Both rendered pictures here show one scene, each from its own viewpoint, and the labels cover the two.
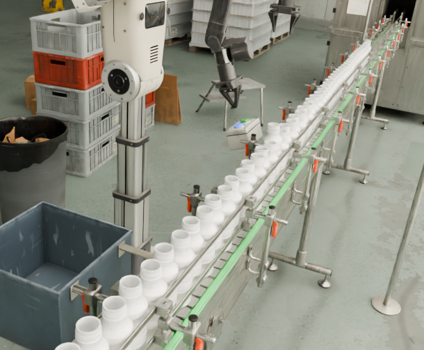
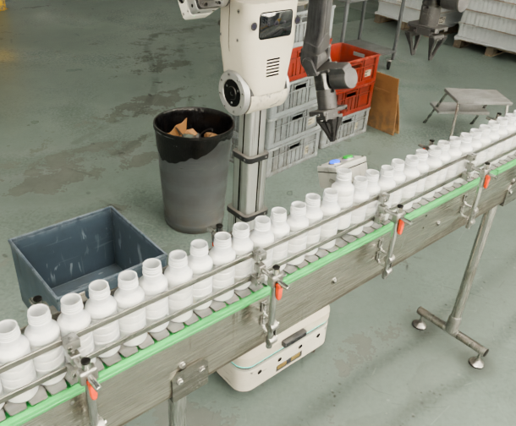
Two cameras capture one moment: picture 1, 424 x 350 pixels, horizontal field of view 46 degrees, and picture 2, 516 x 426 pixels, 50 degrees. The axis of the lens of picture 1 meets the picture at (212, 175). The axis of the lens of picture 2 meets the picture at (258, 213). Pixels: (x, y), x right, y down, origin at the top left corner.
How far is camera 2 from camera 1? 59 cm
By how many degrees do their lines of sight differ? 23
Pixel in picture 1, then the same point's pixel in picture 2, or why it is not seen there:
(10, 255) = (71, 250)
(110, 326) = not seen: outside the picture
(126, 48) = (238, 59)
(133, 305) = (36, 333)
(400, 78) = not seen: outside the picture
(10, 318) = not seen: hidden behind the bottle
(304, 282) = (450, 354)
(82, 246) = (135, 257)
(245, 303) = (366, 357)
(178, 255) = (122, 295)
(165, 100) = (383, 105)
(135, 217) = not seen: hidden behind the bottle
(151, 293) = (66, 325)
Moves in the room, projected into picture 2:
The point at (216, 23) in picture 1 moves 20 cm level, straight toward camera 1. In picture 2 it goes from (310, 45) to (278, 62)
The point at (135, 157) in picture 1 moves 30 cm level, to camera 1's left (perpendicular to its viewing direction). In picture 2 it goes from (248, 174) to (182, 155)
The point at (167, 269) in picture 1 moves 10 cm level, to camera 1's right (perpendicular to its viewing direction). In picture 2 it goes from (98, 307) to (140, 326)
